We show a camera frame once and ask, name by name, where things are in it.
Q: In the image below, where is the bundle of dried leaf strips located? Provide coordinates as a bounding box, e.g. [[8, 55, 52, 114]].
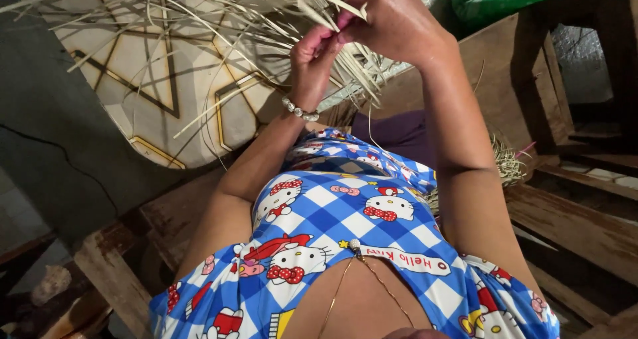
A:
[[0, 0, 404, 141]]

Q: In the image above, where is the person's left hand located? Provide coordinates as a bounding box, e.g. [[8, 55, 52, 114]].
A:
[[285, 25, 346, 113]]

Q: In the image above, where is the silver foil sheet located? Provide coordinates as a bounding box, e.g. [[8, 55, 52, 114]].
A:
[[551, 24, 615, 104]]

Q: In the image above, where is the thin gold necklace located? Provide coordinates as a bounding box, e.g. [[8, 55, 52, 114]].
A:
[[318, 238, 415, 339]]

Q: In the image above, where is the round patterned beige board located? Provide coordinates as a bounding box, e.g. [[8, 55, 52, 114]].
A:
[[20, 0, 399, 170]]

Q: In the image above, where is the purple cloth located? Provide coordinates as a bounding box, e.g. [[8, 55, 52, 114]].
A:
[[351, 110, 440, 169]]

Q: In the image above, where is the white bead bracelet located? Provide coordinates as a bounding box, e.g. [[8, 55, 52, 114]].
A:
[[281, 97, 321, 123]]

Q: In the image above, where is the pale rough stone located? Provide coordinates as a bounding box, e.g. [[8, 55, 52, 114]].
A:
[[31, 264, 73, 307]]

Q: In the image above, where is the woven straw piece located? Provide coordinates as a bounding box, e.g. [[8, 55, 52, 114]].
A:
[[426, 132, 528, 216]]

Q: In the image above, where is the pale palm leaf strip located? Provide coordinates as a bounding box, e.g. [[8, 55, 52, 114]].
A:
[[296, 0, 369, 33]]

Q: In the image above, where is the person's right hand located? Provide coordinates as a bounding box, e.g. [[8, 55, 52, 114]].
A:
[[338, 0, 458, 72]]

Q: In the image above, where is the dark wooden stool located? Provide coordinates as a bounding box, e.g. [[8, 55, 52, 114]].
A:
[[511, 0, 638, 156]]

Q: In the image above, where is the brown wooden board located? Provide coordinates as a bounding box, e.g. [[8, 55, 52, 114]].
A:
[[319, 12, 576, 180]]

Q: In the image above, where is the worn wooden bench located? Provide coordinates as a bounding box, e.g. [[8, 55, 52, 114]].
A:
[[72, 152, 638, 339]]

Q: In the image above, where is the blue checkered cartoon dress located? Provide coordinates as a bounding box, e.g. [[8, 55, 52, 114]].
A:
[[150, 127, 561, 339]]

